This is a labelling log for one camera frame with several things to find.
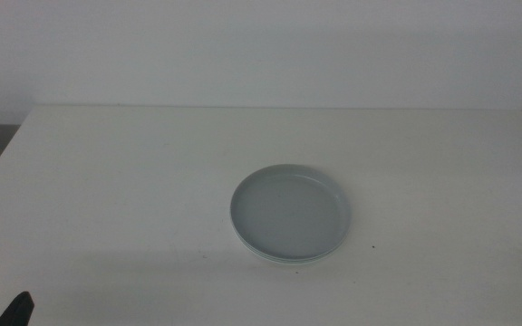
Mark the grey shallow bowl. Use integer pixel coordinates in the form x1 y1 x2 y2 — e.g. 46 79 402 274
229 163 353 263

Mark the white shallow bowl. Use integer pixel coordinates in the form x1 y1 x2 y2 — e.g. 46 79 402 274
236 230 346 266

